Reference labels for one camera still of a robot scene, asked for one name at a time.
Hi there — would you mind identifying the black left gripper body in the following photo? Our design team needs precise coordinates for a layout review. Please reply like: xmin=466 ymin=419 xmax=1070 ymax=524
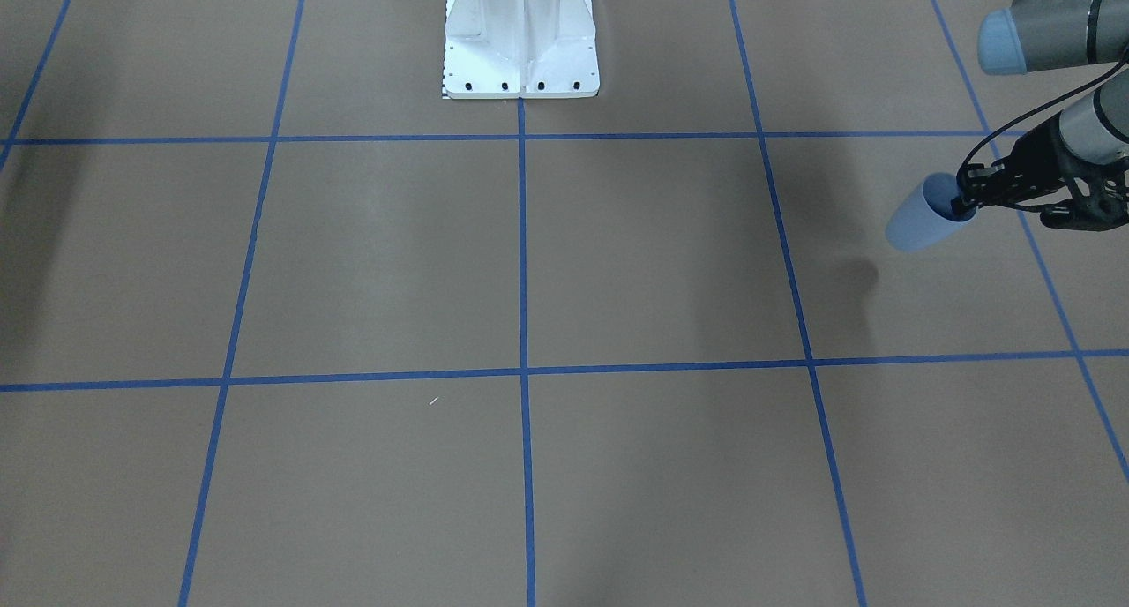
xmin=988 ymin=113 xmax=1126 ymax=232

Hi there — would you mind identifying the light blue plastic cup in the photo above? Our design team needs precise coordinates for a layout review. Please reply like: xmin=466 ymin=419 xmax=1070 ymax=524
xmin=886 ymin=173 xmax=972 ymax=252

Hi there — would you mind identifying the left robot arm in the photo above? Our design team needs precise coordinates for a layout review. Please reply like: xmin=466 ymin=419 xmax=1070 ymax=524
xmin=934 ymin=0 xmax=1128 ymax=232

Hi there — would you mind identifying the brown paper table cover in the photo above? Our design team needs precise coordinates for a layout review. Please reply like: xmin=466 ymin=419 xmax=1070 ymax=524
xmin=3 ymin=0 xmax=1128 ymax=606

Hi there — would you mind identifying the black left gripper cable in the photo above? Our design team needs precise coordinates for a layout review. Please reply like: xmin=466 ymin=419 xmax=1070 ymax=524
xmin=956 ymin=51 xmax=1129 ymax=176

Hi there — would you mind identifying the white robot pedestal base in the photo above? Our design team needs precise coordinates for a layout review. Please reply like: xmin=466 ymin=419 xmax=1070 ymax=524
xmin=441 ymin=0 xmax=601 ymax=100

